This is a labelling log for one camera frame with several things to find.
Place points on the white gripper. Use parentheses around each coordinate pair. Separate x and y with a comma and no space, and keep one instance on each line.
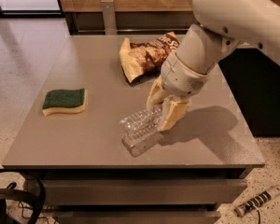
(181,76)

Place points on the clear plastic water bottle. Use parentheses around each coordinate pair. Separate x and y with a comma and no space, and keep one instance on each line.
(140,130)

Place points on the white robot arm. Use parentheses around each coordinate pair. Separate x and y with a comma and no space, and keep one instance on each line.
(222,25)

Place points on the brown yellow chip bag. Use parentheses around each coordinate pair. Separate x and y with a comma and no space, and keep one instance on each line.
(141,58)

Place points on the green yellow sponge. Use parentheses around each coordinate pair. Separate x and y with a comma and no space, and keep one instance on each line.
(65,101)

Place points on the grey table drawer unit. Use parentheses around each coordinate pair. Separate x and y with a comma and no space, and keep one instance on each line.
(138,196)

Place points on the white power strip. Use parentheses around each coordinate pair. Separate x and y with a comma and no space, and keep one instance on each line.
(257,201)

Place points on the black chair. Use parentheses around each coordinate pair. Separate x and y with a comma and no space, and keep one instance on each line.
(35,201)

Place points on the left metal bracket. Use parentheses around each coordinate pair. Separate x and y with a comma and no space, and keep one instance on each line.
(109,16)

